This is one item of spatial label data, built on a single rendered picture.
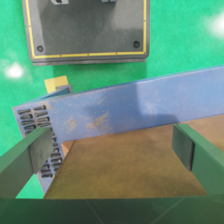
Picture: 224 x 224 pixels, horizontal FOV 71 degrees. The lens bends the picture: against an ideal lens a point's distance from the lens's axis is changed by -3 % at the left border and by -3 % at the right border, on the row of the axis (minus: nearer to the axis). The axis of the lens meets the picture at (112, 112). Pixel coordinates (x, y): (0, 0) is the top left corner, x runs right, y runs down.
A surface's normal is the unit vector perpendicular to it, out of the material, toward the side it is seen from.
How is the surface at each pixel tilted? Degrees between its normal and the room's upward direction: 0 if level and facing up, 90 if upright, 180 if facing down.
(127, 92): 0
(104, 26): 0
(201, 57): 0
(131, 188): 90
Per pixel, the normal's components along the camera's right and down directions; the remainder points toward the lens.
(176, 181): -0.19, -0.95
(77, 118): -0.01, 0.26
